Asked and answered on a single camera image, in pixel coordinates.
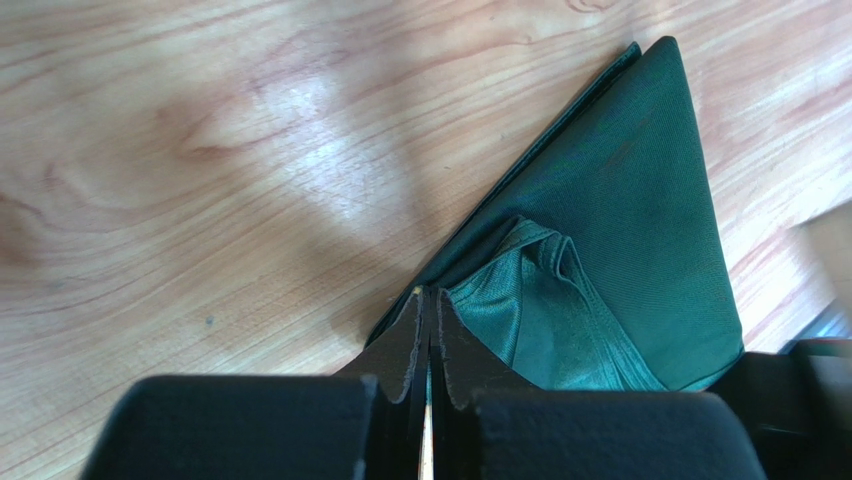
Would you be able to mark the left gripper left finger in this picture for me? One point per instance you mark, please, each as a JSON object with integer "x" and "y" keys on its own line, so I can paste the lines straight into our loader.
{"x": 363, "y": 422}

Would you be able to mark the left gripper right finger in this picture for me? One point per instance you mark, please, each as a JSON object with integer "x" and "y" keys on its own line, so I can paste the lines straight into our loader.
{"x": 491, "y": 423}

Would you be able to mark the dark green cloth napkin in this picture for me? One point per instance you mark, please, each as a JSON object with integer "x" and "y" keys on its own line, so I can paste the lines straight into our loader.
{"x": 595, "y": 262}

